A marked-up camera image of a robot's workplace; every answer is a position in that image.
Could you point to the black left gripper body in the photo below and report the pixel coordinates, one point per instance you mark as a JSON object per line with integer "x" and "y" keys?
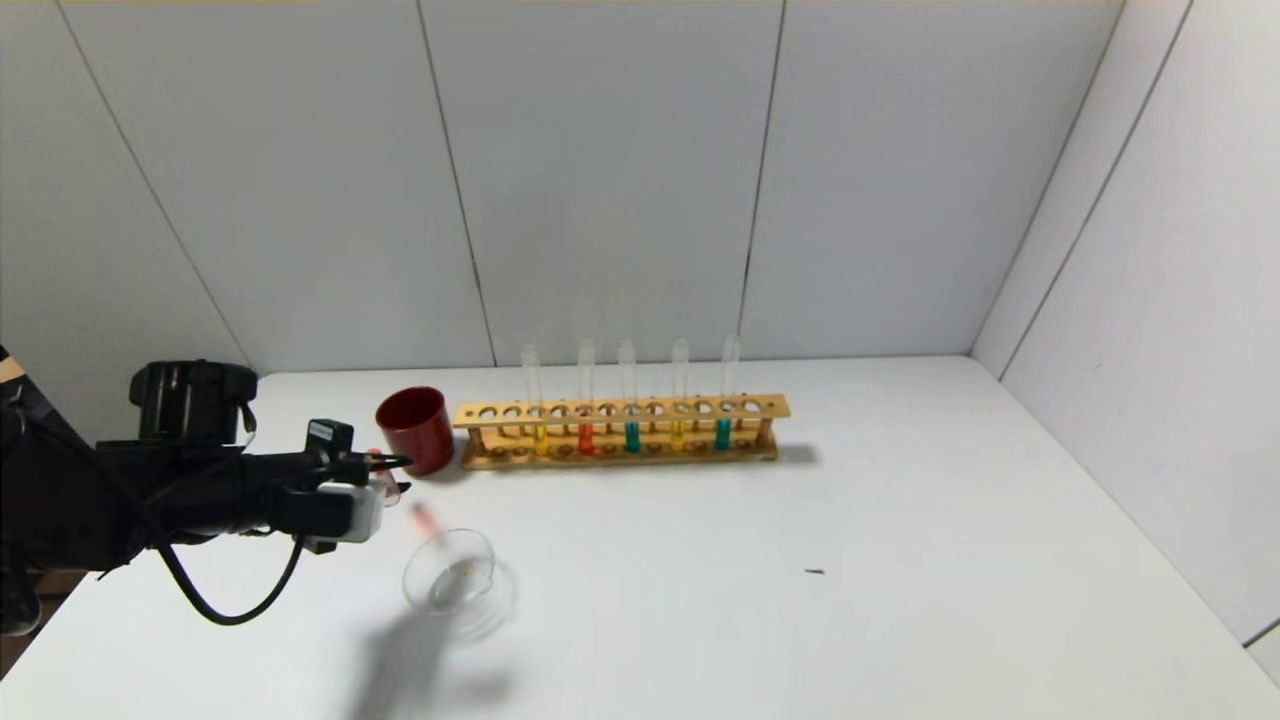
{"x": 331, "y": 447}

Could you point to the test tube with red pigment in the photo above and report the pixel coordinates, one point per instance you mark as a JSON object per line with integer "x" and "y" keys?
{"x": 425, "y": 518}
{"x": 586, "y": 440}

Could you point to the test tube with yellow pigment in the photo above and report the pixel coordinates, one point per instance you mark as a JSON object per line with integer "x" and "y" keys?
{"x": 541, "y": 440}
{"x": 677, "y": 436}

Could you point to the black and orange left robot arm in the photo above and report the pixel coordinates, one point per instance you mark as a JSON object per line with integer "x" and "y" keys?
{"x": 60, "y": 500}

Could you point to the test tube with teal pigment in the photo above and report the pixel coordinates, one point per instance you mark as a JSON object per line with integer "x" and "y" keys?
{"x": 631, "y": 437}
{"x": 722, "y": 435}

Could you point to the wooden test tube rack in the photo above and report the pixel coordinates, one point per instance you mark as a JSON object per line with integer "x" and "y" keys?
{"x": 775, "y": 406}

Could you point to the dark red cup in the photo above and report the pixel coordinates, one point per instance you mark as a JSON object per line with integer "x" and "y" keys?
{"x": 420, "y": 445}

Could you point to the clear glass dish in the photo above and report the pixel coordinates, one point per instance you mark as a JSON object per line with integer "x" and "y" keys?
{"x": 450, "y": 590}

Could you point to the tan cardboard piece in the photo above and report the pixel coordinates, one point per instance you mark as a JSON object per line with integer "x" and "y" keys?
{"x": 10, "y": 372}

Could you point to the dark background furniture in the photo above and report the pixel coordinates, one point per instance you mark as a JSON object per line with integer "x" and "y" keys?
{"x": 30, "y": 610}

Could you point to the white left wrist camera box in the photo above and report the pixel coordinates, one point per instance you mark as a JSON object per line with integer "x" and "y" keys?
{"x": 355, "y": 510}

